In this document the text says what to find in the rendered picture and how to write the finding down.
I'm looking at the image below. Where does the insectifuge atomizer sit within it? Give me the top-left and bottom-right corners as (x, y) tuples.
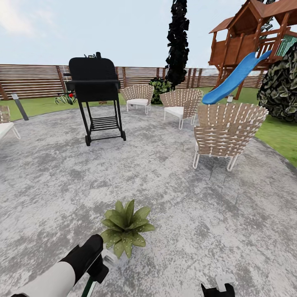
(81, 276), (97, 297)

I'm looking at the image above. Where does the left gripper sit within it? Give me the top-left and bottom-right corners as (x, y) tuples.
(87, 259), (109, 284)

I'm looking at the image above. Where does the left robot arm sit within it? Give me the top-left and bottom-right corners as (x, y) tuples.
(7, 235), (118, 297)

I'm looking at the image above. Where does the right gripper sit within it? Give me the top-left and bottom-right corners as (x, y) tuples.
(201, 283), (235, 297)

